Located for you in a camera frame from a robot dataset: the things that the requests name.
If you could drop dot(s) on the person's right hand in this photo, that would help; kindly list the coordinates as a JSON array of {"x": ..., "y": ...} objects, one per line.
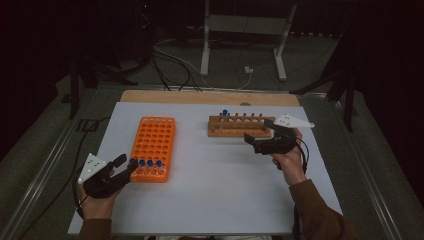
[{"x": 291, "y": 166}]

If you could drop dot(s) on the blue-capped clear tube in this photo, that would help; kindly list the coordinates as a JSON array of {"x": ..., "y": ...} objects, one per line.
[
  {"x": 159, "y": 163},
  {"x": 225, "y": 112},
  {"x": 150, "y": 163},
  {"x": 133, "y": 160},
  {"x": 142, "y": 162}
]

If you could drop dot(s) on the orange plastic tube rack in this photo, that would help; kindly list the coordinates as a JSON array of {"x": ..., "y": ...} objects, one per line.
[{"x": 153, "y": 143}]

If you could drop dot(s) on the wooden tube rack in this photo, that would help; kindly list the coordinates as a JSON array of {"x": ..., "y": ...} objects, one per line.
[{"x": 233, "y": 132}]

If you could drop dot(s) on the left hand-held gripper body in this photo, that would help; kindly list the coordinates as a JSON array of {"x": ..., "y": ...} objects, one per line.
[{"x": 92, "y": 166}]

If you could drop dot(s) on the black tripod stand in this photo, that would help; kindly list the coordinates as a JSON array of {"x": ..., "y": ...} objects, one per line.
[
  {"x": 349, "y": 106},
  {"x": 75, "y": 93}
]

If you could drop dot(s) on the person's left hand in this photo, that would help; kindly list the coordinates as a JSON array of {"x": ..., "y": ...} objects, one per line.
[{"x": 98, "y": 208}]

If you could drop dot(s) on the white plug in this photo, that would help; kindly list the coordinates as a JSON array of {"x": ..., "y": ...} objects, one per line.
[{"x": 249, "y": 69}]

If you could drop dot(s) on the aluminium frame rail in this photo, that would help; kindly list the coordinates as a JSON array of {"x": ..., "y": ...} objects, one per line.
[
  {"x": 370, "y": 186},
  {"x": 43, "y": 173}
]

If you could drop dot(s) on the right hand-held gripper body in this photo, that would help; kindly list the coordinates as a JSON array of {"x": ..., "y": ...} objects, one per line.
[{"x": 280, "y": 145}]

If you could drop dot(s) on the white table mat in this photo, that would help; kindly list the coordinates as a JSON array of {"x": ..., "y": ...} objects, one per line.
[{"x": 216, "y": 183}]

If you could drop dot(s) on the dark equipment rack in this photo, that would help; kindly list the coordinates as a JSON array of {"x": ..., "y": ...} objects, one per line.
[{"x": 145, "y": 30}]

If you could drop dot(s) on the white metal stand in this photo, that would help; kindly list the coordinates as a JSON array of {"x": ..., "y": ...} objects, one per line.
[{"x": 246, "y": 24}]

